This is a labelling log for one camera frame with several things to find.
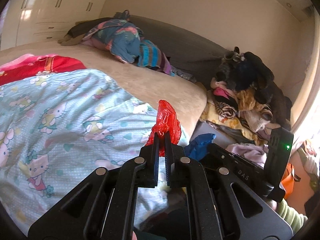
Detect dark brown garment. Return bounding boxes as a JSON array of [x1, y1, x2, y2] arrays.
[[57, 17, 112, 46]]

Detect cream white wardrobe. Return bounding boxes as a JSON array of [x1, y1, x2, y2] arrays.
[[1, 0, 106, 50]]

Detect pile of clothes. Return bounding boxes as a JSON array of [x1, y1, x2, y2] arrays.
[[199, 45, 293, 167]]

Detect striped blue blanket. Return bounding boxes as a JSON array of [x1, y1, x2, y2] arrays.
[[137, 39, 175, 76]]

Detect blue floral folded quilt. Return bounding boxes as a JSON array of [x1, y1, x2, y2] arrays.
[[81, 10, 140, 63]]

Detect light blue cartoon quilt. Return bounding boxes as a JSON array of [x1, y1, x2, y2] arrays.
[[0, 68, 190, 235]]

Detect blue plastic bag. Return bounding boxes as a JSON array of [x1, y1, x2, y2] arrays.
[[184, 133, 216, 161]]

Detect left hand red nails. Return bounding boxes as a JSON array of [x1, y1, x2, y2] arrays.
[[132, 231, 137, 240]]

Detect right hand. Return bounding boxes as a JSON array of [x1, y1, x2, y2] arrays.
[[265, 199, 278, 211]]

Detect red pink blanket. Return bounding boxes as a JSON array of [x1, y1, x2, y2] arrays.
[[1, 54, 86, 86]]

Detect beige bed sheet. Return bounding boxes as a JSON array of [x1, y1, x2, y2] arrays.
[[1, 41, 207, 139]]

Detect red plastic bag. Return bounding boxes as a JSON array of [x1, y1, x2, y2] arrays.
[[145, 100, 182, 157]]

